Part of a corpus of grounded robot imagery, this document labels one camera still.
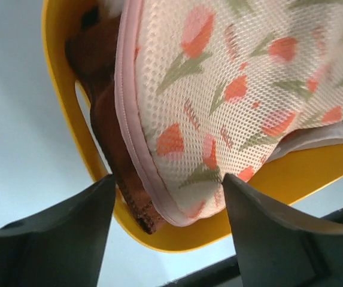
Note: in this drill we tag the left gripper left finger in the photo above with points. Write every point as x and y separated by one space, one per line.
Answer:
63 245

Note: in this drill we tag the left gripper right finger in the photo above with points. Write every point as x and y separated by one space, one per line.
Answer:
277 245

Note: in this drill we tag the yellow plastic basket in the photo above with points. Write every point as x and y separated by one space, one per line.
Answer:
288 180

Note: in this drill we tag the tulip print mesh pouch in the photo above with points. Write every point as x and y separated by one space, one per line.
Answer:
311 85

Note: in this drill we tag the brown cloth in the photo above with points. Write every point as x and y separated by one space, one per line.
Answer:
91 54

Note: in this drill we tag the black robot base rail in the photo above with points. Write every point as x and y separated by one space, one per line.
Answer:
226 272

